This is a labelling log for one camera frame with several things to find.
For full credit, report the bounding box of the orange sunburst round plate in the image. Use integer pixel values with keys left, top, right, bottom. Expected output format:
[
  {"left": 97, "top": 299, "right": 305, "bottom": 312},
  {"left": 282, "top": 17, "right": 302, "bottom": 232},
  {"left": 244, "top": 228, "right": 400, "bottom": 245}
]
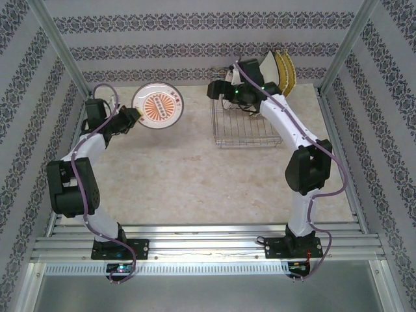
[{"left": 131, "top": 81, "right": 185, "bottom": 130}]

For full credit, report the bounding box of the grey metal shelf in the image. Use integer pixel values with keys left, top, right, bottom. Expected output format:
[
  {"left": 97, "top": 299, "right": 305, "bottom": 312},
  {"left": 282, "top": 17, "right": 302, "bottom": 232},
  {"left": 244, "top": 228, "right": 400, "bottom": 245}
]
[{"left": 25, "top": 261, "right": 402, "bottom": 312}]

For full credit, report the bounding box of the metal wire dish rack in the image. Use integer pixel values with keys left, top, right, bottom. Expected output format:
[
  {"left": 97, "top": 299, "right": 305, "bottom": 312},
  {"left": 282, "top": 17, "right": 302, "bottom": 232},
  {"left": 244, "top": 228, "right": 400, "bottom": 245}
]
[{"left": 209, "top": 66, "right": 284, "bottom": 149}]

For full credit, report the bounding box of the aluminium frame post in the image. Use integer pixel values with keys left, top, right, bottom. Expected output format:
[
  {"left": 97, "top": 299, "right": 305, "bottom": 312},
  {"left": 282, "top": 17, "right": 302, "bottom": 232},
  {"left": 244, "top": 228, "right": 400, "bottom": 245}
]
[
  {"left": 320, "top": 0, "right": 381, "bottom": 95},
  {"left": 28, "top": 0, "right": 94, "bottom": 98}
]

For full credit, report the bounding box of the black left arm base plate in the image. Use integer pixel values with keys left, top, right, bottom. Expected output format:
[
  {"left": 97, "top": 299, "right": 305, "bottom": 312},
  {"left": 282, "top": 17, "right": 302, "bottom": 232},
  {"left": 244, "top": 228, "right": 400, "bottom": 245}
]
[{"left": 90, "top": 239, "right": 150, "bottom": 261}]

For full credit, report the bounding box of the aluminium side rail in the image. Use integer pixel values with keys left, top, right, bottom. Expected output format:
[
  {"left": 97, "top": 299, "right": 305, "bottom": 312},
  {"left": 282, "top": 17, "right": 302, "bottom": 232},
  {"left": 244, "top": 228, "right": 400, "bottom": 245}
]
[
  {"left": 318, "top": 92, "right": 371, "bottom": 237},
  {"left": 45, "top": 90, "right": 95, "bottom": 238}
]

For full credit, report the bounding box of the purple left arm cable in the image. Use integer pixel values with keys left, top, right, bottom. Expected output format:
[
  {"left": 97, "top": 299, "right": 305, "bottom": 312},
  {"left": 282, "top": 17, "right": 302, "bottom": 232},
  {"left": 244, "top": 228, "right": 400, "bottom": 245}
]
[{"left": 70, "top": 83, "right": 138, "bottom": 285}]

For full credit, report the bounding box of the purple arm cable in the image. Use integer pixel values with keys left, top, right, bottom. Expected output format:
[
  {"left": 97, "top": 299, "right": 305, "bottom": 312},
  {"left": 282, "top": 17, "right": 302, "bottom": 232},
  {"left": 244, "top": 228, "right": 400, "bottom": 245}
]
[
  {"left": 235, "top": 60, "right": 347, "bottom": 282},
  {"left": 70, "top": 83, "right": 138, "bottom": 285}
]

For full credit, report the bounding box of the aluminium mounting rail bed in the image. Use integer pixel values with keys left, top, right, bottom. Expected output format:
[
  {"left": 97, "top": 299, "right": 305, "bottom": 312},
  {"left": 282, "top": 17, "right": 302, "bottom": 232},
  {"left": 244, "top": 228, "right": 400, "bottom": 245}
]
[{"left": 31, "top": 222, "right": 386, "bottom": 263}]

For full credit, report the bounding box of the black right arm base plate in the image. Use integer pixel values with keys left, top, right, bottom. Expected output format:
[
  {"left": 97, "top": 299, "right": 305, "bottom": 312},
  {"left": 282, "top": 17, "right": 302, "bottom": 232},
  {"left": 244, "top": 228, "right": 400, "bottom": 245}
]
[{"left": 265, "top": 236, "right": 324, "bottom": 260}]

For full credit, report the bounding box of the slotted white cable duct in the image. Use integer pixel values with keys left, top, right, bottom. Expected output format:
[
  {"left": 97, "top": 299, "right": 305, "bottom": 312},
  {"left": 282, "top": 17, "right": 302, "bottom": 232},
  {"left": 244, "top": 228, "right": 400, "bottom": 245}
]
[{"left": 44, "top": 262, "right": 290, "bottom": 276}]

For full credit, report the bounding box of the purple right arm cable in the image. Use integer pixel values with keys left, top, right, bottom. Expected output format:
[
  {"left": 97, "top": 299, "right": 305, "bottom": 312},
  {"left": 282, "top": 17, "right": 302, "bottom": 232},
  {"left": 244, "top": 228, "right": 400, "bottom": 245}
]
[{"left": 235, "top": 60, "right": 347, "bottom": 282}]

